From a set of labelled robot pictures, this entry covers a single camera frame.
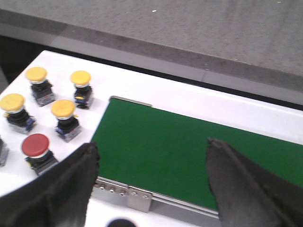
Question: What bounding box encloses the grey stone counter slab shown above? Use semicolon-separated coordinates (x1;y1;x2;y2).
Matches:
0;0;303;93

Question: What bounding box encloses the aluminium conveyor side rail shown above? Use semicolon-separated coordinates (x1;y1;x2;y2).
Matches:
94;176;219;219

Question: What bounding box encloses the red mushroom push button switch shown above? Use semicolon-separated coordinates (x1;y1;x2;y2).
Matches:
21;133;58;176

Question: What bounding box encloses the black round object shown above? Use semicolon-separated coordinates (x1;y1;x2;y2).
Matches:
107;218;136;227

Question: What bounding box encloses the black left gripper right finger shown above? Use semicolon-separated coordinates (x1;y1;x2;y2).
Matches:
205;138;303;227

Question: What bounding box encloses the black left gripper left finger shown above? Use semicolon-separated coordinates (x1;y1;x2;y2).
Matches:
0;142;100;227

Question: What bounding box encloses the yellow mushroom push button switch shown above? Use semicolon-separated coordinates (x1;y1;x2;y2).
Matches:
0;93;36;134
51;99;81;142
25;67;55;107
71;70;93;109

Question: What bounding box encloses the green conveyor belt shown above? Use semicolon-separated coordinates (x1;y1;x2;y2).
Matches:
92;98;303;210

